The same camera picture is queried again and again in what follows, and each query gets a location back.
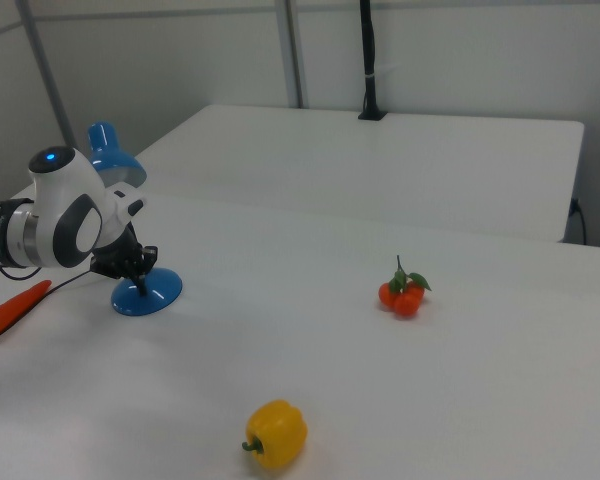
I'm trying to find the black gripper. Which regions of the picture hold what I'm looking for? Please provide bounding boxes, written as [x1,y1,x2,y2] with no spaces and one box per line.
[88,223,160,299]

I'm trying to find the blue gooseneck desk lamp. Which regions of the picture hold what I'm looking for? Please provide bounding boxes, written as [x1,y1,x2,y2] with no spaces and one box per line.
[87,121,184,317]

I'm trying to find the orange toy carrot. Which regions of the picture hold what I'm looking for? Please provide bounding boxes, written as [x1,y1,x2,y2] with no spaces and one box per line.
[0,279,54,351]

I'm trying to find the yellow toy bell pepper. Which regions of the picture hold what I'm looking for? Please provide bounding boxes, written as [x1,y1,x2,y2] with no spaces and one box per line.
[240,398,309,470]

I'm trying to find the orange toy tangerine bunch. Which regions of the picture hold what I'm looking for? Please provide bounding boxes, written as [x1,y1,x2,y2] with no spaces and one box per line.
[377,254,433,319]

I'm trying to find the dark lamp power cable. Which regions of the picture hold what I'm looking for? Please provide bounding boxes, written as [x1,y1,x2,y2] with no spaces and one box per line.
[0,268,95,346]

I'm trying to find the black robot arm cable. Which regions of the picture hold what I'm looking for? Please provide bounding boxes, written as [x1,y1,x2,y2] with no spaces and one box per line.
[0,264,44,280]

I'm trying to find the grey metal partition post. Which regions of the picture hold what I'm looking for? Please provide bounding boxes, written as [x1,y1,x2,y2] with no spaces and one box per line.
[14,0,77,151]
[274,0,310,109]

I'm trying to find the black camera pole with clamp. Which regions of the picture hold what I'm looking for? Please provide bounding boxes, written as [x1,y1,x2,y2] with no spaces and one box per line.
[357,0,389,122]

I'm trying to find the black wall plug cable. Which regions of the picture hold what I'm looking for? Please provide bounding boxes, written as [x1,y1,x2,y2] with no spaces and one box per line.
[569,197,589,246]

